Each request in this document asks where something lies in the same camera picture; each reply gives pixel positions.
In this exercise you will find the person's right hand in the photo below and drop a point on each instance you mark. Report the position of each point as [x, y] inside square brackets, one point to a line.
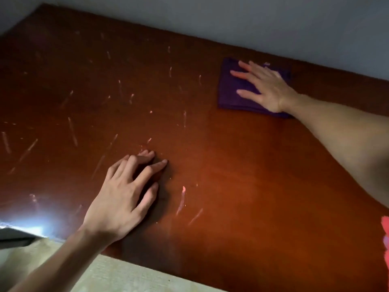
[270, 91]

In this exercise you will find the person's left hand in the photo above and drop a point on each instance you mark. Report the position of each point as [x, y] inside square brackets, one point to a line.
[114, 203]

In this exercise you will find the person's left thumb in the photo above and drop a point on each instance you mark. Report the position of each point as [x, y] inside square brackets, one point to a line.
[147, 196]

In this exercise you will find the person's left middle finger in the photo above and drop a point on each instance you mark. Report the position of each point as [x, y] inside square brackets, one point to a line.
[143, 161]

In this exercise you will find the person's right middle finger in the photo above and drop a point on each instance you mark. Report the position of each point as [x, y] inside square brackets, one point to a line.
[251, 69]

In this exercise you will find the person's right thumb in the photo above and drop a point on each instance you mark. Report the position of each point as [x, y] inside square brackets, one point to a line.
[250, 95]

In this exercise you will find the person's right little finger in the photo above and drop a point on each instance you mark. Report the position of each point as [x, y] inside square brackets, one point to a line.
[277, 73]

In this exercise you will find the person's left little finger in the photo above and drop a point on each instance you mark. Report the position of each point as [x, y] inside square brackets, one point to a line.
[113, 167]

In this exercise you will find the purple cloth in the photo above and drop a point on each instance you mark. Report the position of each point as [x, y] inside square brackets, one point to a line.
[231, 94]

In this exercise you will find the person's left forearm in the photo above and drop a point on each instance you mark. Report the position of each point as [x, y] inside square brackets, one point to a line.
[57, 264]

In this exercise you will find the person's right forearm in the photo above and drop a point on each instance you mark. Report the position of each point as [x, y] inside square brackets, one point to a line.
[343, 130]

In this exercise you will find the red and pink garment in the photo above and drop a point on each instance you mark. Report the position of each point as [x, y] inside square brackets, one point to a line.
[386, 237]

